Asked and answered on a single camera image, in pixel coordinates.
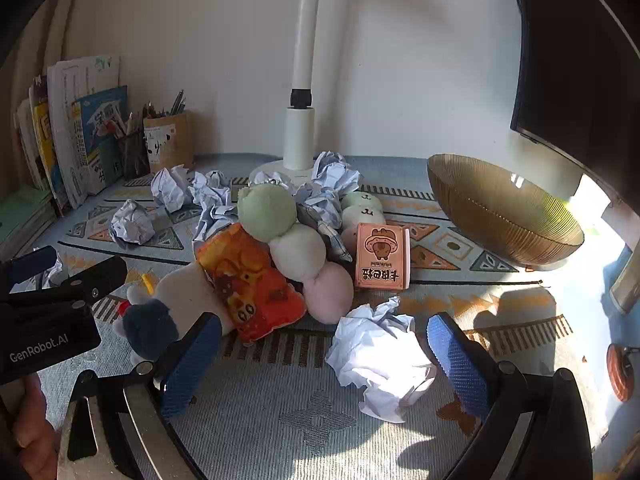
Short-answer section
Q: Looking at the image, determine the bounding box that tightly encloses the stack of colourful workbooks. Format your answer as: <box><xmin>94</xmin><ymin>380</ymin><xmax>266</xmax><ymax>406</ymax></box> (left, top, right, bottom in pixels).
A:
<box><xmin>15</xmin><ymin>55</ymin><xmax>128</xmax><ymax>211</ymax></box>

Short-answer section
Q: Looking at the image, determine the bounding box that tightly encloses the stack of green books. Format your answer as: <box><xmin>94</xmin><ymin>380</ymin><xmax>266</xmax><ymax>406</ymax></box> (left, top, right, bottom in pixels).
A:
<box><xmin>0</xmin><ymin>185</ymin><xmax>56</xmax><ymax>261</ymax></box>

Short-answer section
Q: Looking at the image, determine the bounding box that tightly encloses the pink cartoon box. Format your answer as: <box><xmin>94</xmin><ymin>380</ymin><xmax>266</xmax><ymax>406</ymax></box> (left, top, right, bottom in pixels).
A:
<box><xmin>354</xmin><ymin>223</ymin><xmax>412</xmax><ymax>291</ymax></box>

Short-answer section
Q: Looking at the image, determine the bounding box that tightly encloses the person's left hand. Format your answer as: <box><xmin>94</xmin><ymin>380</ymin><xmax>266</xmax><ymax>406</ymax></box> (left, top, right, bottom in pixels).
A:
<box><xmin>12</xmin><ymin>375</ymin><xmax>58</xmax><ymax>480</ymax></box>

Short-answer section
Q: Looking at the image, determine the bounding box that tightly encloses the pile of papers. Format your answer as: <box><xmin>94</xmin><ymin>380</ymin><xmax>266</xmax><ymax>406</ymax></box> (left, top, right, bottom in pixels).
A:
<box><xmin>109</xmin><ymin>151</ymin><xmax>363</xmax><ymax>251</ymax></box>

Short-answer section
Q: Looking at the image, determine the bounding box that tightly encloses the white desk lamp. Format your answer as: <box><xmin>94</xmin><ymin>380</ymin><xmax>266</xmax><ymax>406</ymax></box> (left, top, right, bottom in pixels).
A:
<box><xmin>248</xmin><ymin>0</ymin><xmax>351</xmax><ymax>188</ymax></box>

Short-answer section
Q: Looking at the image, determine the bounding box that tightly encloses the amber ribbed glass bowl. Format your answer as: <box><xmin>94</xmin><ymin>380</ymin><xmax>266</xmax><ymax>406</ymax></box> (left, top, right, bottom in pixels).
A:
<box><xmin>426</xmin><ymin>154</ymin><xmax>585</xmax><ymax>267</ymax></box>

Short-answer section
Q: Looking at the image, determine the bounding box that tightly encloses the three-ball dango plush toy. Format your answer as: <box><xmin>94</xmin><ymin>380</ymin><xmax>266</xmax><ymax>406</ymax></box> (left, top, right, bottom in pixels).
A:
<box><xmin>340</xmin><ymin>191</ymin><xmax>388</xmax><ymax>246</ymax></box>
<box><xmin>236</xmin><ymin>183</ymin><xmax>355</xmax><ymax>324</ymax></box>

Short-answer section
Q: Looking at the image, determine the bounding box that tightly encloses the orange snack packet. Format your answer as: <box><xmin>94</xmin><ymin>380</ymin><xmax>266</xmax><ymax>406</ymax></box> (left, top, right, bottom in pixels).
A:
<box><xmin>195</xmin><ymin>222</ymin><xmax>307</xmax><ymax>343</ymax></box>

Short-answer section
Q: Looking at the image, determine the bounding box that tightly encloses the red round object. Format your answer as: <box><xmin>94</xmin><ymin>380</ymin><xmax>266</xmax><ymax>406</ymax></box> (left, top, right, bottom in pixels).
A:
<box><xmin>606</xmin><ymin>344</ymin><xmax>636</xmax><ymax>403</ymax></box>

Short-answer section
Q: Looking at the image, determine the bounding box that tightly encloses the dark mesh pen holder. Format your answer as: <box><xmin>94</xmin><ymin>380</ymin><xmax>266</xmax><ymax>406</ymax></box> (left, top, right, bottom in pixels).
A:
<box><xmin>116</xmin><ymin>127</ymin><xmax>151</xmax><ymax>181</ymax></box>

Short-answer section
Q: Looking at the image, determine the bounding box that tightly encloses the grey plaid cloth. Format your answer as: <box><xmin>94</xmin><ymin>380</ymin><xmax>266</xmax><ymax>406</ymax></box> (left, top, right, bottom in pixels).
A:
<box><xmin>297</xmin><ymin>202</ymin><xmax>353</xmax><ymax>263</ymax></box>

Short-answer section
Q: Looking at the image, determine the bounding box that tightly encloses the patterned blue table mat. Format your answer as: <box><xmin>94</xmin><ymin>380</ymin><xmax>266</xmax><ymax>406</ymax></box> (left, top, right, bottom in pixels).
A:
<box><xmin>35</xmin><ymin>154</ymin><xmax>601</xmax><ymax>480</ymax></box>

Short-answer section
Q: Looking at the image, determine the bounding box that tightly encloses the black monitor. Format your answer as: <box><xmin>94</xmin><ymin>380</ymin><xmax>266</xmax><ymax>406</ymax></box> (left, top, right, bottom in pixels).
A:
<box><xmin>510</xmin><ymin>0</ymin><xmax>640</xmax><ymax>196</ymax></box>

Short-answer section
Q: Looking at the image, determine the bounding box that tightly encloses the brown paper pen holder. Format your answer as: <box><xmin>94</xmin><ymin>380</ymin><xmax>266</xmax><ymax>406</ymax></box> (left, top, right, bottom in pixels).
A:
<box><xmin>143</xmin><ymin>110</ymin><xmax>195</xmax><ymax>173</ymax></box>

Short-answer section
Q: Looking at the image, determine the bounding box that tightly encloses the bunch of pens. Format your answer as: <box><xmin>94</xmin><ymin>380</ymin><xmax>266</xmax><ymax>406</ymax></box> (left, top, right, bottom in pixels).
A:
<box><xmin>142</xmin><ymin>89</ymin><xmax>187</xmax><ymax>121</ymax></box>

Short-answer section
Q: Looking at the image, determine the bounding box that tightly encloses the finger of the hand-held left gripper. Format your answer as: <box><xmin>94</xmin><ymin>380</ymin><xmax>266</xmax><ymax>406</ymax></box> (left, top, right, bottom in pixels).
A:
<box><xmin>0</xmin><ymin>246</ymin><xmax>58</xmax><ymax>288</ymax></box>
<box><xmin>62</xmin><ymin>256</ymin><xmax>128</xmax><ymax>306</ymax></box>

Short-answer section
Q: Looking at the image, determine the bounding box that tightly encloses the white paper ball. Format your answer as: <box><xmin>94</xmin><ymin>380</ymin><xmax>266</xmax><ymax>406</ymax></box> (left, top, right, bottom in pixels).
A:
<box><xmin>326</xmin><ymin>296</ymin><xmax>437</xmax><ymax>423</ymax></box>

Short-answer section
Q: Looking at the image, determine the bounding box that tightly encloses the white and navy plush toy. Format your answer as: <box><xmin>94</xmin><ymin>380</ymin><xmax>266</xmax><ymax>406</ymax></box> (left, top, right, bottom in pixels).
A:
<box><xmin>112</xmin><ymin>260</ymin><xmax>236</xmax><ymax>366</ymax></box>

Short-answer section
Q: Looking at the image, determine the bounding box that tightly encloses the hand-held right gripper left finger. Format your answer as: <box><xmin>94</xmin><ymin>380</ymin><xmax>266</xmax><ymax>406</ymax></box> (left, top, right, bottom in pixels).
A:
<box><xmin>57</xmin><ymin>312</ymin><xmax>223</xmax><ymax>480</ymax></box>

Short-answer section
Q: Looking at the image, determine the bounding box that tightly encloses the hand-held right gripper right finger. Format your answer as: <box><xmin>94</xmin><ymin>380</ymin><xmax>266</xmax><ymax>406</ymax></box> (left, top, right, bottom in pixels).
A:
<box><xmin>426</xmin><ymin>312</ymin><xmax>596</xmax><ymax>480</ymax></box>

